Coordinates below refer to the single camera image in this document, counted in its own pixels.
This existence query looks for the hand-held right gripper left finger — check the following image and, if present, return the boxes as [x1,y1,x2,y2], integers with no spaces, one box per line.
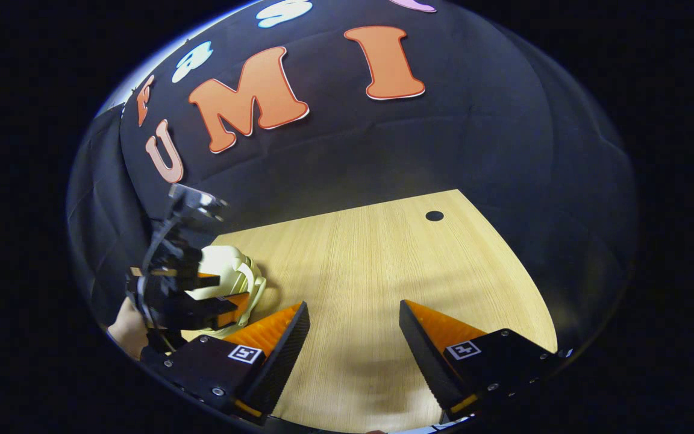
[151,301,311,426]

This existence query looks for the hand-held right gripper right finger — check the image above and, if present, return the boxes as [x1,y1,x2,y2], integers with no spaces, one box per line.
[399,300,564,423]

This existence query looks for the pale yellow suitcase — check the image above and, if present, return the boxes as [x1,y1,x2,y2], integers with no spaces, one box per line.
[181,244,267,338]

